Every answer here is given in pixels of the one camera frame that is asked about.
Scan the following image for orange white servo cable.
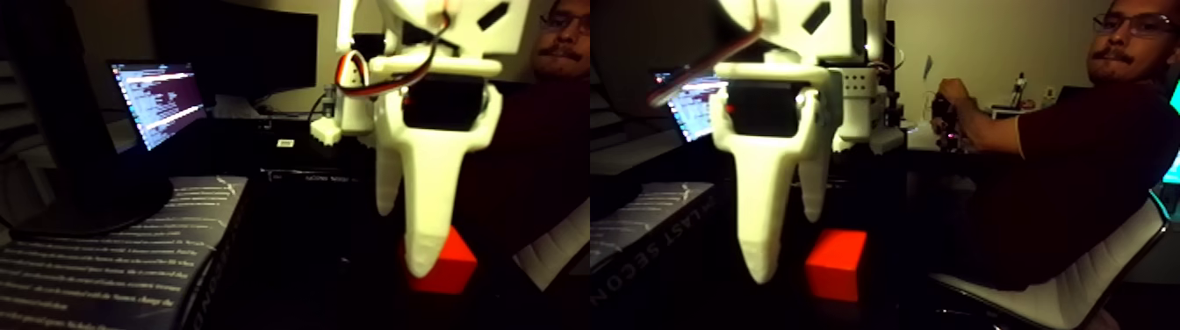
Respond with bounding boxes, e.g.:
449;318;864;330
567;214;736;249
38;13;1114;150
645;18;766;110

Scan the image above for person's right hand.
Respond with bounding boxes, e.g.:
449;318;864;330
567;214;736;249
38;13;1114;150
934;78;975;126

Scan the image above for red cube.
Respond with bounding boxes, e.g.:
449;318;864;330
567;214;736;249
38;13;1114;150
804;228;869;304

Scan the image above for white chair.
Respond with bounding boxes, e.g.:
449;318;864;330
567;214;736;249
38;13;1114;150
931;203;1174;330

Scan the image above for person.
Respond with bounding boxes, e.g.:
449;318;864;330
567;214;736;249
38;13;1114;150
931;0;1180;291

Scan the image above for open laptop lit screen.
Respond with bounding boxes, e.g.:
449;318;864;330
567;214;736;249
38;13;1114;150
654;68;731;143

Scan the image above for black book white print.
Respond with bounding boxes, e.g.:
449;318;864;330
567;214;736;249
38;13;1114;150
590;180;716;310

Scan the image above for eyeglasses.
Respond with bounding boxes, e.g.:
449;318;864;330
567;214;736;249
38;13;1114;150
1092;11;1176;40

